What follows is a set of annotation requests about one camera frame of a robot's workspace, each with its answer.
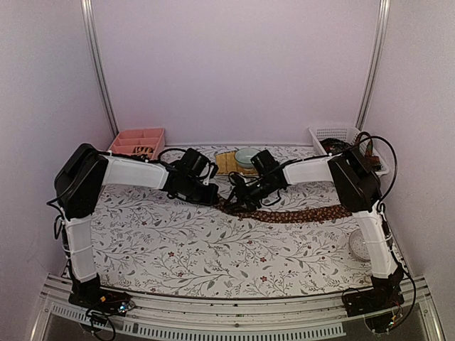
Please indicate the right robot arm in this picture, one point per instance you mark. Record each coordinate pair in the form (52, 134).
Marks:
(358, 190)

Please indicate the rolled black patterned tie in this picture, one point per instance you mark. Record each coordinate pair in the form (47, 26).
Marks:
(143, 151)

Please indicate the aluminium left corner post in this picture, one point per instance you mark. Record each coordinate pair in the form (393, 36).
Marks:
(95, 53)

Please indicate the aluminium corner post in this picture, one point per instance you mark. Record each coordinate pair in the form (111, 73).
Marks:
(378, 45)
(95, 53)

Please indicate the aluminium front rail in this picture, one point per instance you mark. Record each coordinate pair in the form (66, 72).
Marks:
(319, 317)

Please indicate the pink divided organizer tray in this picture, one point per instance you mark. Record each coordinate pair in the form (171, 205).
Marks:
(126, 140)

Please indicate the white plastic basket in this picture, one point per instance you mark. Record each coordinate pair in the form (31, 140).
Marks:
(347, 135)

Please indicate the light green ceramic bowl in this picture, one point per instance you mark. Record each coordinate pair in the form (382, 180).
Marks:
(243, 157)

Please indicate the patterned glass bowl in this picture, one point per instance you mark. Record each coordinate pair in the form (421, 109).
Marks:
(358, 246)

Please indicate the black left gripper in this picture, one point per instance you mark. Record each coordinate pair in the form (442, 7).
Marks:
(210, 199)

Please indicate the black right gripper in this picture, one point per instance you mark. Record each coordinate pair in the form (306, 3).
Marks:
(244, 195)

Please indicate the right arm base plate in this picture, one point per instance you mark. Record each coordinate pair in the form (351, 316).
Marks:
(357, 302)

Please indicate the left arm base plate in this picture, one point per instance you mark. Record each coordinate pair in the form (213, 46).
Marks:
(108, 302)

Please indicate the brown floral tie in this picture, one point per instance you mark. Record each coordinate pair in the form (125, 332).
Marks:
(317, 215)

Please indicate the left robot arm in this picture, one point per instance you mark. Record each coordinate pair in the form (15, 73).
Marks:
(79, 183)

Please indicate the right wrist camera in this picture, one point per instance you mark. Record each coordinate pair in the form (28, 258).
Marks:
(236, 179)

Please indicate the aluminium right corner post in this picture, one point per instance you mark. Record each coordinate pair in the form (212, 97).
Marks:
(378, 45)

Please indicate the bamboo mat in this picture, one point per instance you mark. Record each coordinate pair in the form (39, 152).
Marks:
(226, 164)

